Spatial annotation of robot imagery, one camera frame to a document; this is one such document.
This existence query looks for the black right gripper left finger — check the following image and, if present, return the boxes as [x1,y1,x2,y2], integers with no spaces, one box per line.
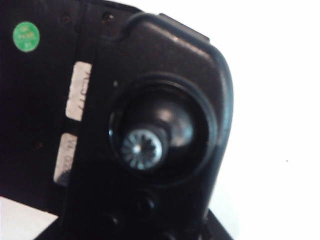
[37,209,73,240]

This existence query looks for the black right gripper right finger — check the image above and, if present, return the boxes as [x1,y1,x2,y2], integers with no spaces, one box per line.
[203,209,234,240]

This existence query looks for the black remote control with joysticks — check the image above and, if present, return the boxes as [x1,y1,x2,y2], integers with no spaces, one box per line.
[0,0,235,240]

